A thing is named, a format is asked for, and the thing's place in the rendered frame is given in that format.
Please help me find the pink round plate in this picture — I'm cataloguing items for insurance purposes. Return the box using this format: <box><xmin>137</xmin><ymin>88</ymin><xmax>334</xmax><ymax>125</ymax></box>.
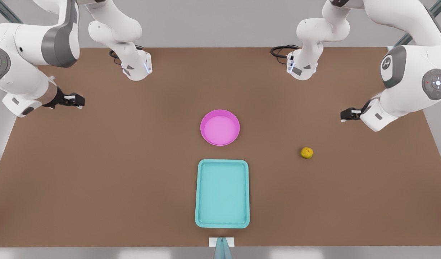
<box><xmin>200</xmin><ymin>110</ymin><xmax>240</xmax><ymax>146</ymax></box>

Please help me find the teal rectangular tray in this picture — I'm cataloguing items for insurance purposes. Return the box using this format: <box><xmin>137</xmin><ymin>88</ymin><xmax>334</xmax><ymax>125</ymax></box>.
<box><xmin>195</xmin><ymin>159</ymin><xmax>250</xmax><ymax>229</ymax></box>

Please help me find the black cable loop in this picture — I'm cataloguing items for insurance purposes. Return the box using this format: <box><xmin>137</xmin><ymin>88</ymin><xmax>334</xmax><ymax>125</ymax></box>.
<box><xmin>109</xmin><ymin>45</ymin><xmax>145</xmax><ymax>65</ymax></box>
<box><xmin>270</xmin><ymin>45</ymin><xmax>300</xmax><ymax>65</ymax></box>

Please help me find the silver frame post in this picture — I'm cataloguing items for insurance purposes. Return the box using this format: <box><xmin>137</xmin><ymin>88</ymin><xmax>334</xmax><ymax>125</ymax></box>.
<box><xmin>0</xmin><ymin>0</ymin><xmax>24</xmax><ymax>24</ymax></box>
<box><xmin>209</xmin><ymin>237</ymin><xmax>235</xmax><ymax>259</ymax></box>
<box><xmin>387</xmin><ymin>0</ymin><xmax>441</xmax><ymax>53</ymax></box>

